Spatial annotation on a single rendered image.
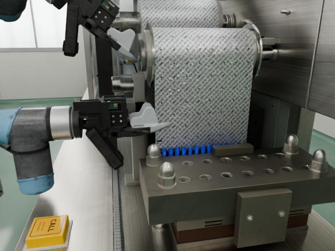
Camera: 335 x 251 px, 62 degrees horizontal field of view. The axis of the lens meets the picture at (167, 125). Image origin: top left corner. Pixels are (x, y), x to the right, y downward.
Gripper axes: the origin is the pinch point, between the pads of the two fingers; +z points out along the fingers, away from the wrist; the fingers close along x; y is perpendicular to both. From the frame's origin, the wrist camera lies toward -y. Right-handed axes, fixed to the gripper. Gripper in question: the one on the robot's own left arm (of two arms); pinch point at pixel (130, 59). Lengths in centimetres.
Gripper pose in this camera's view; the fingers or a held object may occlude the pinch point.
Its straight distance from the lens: 69.7
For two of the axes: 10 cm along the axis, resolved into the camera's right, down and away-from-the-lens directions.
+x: -2.0, -2.9, 9.4
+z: 7.6, 5.6, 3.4
